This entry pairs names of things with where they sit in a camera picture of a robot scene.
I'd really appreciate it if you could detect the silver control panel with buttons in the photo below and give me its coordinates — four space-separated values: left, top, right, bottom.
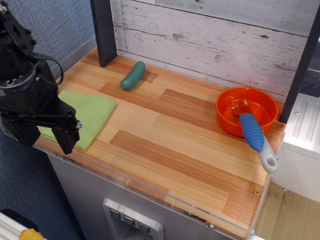
102 197 165 240

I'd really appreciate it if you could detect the dark grey post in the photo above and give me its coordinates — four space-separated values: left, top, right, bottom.
278 7 320 124
90 0 118 67

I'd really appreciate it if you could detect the teal toy cucumber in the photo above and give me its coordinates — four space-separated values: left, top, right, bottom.
120 61 146 90

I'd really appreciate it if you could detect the white grooved side counter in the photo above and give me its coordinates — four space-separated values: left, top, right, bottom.
283 93 320 154

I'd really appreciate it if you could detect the dark grey left post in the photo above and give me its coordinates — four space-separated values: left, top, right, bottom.
90 0 118 67

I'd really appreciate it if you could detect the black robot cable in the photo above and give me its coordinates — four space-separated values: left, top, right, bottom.
32 52 65 87

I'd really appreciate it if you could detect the green cloth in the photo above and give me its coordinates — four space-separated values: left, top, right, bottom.
36 90 117 151

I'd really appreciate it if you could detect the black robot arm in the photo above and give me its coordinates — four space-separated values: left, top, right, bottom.
0 0 81 155

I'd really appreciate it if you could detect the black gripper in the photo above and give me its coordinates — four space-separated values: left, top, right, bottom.
0 59 80 155

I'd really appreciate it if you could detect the yellow taped object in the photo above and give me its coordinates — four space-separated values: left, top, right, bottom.
18 228 45 240

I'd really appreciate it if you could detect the dark grey right post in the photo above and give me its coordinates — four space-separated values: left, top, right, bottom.
278 7 320 124

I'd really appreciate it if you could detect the orange plastic bowl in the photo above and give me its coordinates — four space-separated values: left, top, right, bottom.
215 86 279 137

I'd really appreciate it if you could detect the fork with blue grey handle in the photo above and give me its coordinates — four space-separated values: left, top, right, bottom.
230 99 278 174

